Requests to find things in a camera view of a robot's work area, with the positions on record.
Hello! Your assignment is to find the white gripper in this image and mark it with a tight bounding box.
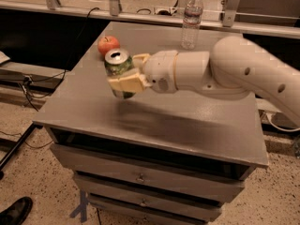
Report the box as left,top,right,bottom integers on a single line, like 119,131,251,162
107,51,178,94

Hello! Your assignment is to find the green soda can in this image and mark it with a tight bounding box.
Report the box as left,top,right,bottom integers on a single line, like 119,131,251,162
103,48,138,100

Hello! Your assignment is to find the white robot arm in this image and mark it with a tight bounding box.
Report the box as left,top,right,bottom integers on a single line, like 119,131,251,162
107,37,300,126

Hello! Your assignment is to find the red apple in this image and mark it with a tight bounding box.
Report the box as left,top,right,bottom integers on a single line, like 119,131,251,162
97,36,120,55

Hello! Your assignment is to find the clear plastic water bottle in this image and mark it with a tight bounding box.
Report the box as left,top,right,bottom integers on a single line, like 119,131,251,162
181,0,203,50

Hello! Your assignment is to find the grey drawer cabinet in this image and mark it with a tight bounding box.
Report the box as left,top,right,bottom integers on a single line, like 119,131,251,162
32,21,270,225

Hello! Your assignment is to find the top grey drawer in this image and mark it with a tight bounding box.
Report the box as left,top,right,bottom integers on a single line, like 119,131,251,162
51,144,245,203

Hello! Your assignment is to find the grey drawer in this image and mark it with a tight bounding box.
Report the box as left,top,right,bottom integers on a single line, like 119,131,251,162
51,144,245,203
88,194,207,225
73,173,225,222

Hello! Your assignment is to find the black stand leg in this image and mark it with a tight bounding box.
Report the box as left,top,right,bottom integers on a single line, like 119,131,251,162
0,124,41,180

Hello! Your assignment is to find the bottom grey drawer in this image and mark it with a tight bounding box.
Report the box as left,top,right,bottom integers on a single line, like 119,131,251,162
88,194,207,225

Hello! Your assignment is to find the middle grey drawer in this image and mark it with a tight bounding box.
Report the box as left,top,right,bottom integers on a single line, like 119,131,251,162
73,173,225,222

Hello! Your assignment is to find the black shoe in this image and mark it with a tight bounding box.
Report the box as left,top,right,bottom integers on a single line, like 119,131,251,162
0,197,33,225

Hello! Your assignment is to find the black cable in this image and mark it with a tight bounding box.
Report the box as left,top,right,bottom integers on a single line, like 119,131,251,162
17,7,101,113

